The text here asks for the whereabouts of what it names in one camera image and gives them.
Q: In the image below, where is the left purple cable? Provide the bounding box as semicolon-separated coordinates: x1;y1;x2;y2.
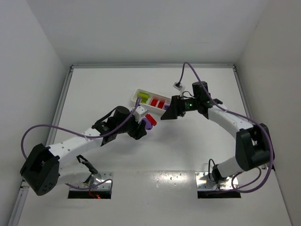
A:
20;97;142;189

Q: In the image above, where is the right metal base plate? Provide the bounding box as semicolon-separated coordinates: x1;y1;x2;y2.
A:
195;171;233;192

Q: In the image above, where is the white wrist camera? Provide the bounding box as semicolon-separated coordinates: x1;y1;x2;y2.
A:
173;82;185;92
133;105;148;122

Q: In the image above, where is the lime green lego brick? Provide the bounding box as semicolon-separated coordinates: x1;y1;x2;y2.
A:
140;99;148;104

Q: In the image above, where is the light purple round lego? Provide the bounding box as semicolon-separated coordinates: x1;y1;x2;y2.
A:
143;118;153;130

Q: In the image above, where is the red curved lego brick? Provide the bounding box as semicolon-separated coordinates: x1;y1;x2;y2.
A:
158;101;165;109

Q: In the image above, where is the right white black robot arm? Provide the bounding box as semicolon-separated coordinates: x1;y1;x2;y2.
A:
160;81;271;183

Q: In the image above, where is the red half-round lego brick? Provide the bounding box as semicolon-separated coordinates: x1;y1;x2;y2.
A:
151;99;158;107

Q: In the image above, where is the white three-compartment tray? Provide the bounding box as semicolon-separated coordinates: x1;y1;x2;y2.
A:
131;89;171;115

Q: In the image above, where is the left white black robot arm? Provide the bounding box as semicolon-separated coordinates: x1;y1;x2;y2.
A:
20;105;151;196

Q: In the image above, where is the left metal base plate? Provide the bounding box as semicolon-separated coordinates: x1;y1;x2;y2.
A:
69;171;113;192

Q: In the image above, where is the lime green lego plate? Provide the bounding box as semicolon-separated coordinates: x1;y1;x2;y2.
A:
137;92;150;99

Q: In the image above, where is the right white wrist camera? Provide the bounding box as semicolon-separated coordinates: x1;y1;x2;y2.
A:
173;82;185;92

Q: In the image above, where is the metal base plate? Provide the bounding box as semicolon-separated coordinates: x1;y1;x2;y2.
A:
69;171;113;192
195;171;233;192

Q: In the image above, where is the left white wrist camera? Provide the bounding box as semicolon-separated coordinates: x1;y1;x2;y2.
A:
133;105;148;122

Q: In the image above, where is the red rectangular lego brick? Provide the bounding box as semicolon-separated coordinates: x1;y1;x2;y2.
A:
145;114;157;126

